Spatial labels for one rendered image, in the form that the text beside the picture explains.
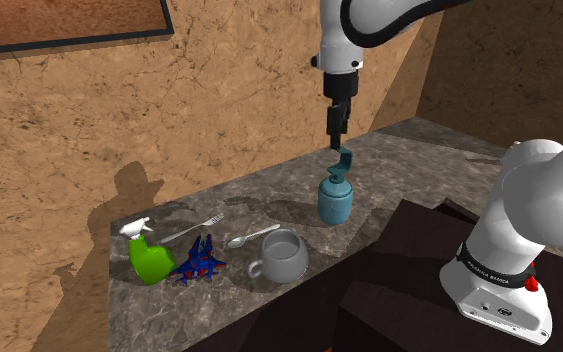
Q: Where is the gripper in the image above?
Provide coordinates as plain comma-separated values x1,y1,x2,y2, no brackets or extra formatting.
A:
323,71,360,151

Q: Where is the teal soap dispenser bottle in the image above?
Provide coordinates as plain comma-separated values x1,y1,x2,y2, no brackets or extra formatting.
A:
317,146,354,226

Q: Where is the silver spoon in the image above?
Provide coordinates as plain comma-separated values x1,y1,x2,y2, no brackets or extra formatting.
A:
226,223,282,250

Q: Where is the grey mug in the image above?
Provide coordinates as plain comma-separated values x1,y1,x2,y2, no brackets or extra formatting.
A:
247,228,310,284

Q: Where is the silver fork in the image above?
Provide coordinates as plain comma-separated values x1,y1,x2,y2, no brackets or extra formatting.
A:
159,212,226,245

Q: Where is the dark robot stand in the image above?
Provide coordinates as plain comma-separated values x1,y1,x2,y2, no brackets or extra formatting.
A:
332,198,563,352

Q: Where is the blue and red toy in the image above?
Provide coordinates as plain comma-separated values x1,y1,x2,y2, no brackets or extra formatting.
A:
168,233,228,287

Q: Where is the green spray bottle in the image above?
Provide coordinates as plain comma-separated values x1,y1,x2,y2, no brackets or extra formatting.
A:
118,216,178,287

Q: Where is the black framed wall picture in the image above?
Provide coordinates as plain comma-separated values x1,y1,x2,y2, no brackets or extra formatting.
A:
0,0,175,58

